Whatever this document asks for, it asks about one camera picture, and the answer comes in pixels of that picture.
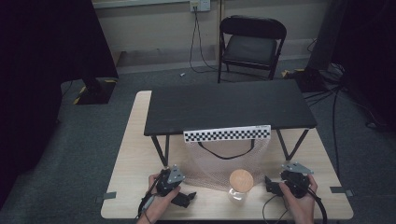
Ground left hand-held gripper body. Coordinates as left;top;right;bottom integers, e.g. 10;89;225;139
155;164;187;198

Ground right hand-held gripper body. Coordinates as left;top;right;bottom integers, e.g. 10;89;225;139
279;161;315;200

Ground glass jar with cork lid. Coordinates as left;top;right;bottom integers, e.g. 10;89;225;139
226;168;255;205

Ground beige mesh bag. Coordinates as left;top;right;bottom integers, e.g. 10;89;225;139
181;137;272;192

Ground person's left hand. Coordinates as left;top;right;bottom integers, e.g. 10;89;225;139
137;173;182;224

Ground person's right hand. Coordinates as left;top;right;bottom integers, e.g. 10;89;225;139
278;174;318;224

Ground grey tape piece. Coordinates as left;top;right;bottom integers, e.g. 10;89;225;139
329;185;355;198
95;191;118;203

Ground black and white checkered strip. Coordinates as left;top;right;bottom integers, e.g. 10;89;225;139
183;124;273;144

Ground small black table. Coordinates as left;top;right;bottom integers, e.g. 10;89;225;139
143;78;318;168

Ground black stand base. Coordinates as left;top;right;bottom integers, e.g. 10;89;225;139
74;77;119;105
292;66;332;93

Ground black folding chair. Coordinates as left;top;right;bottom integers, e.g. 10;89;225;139
217;14;288;84

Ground black curtain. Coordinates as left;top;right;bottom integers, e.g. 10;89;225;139
0;0;120;209
330;0;396;133

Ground thin black cable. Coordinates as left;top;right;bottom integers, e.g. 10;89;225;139
262;193;290;224

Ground left hand-held gripper cable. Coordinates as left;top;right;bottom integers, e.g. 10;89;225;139
135;173;164;219

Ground hand-held gripper cable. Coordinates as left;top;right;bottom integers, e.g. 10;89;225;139
306;186;329;224
135;173;164;219

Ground right hand-held gripper cable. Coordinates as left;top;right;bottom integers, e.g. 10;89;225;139
306;186;329;224

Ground long black floor cable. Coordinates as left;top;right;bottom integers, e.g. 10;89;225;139
331;88;343;180

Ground black wall outlet cable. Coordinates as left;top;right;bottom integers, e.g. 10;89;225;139
188;5;219;75

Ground white wall outlet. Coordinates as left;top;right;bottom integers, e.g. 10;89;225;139
189;0;212;13

